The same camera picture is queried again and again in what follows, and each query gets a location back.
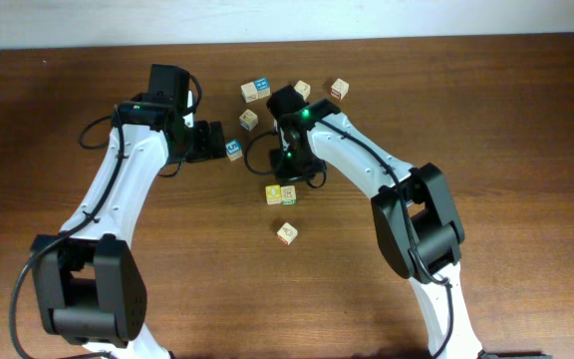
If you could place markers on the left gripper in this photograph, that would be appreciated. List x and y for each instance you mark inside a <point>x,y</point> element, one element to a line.
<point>205,149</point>

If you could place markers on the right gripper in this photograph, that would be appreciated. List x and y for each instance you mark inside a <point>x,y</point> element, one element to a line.
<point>285,176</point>

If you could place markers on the green label wooden block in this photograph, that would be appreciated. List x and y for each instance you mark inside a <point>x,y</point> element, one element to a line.
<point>288,195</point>

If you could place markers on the yellow letter wooden block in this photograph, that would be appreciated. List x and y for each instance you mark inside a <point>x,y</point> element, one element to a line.
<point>273,194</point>

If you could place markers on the red label wooden block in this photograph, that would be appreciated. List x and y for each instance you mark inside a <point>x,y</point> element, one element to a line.
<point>287,233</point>

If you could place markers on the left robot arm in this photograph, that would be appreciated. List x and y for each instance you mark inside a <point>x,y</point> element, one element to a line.
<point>87,283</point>

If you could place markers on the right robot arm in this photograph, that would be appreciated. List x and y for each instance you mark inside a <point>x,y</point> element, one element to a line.
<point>418,228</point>

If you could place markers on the blue number five block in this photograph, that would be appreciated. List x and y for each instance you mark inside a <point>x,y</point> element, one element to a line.
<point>233,150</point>

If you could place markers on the blue edged wooden block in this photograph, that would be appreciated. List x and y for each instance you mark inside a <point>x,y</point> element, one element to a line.
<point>248,120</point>

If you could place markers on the plain wooden block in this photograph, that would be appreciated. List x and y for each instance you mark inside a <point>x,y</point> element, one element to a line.
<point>249,92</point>

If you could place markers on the green wooden block far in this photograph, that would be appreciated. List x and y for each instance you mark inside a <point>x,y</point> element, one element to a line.
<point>303,89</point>

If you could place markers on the blue top wooden block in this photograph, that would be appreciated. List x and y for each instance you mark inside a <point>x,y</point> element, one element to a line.
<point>263,88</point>

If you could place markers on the red wooden block far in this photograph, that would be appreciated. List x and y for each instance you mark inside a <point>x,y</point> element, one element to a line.
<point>339,89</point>

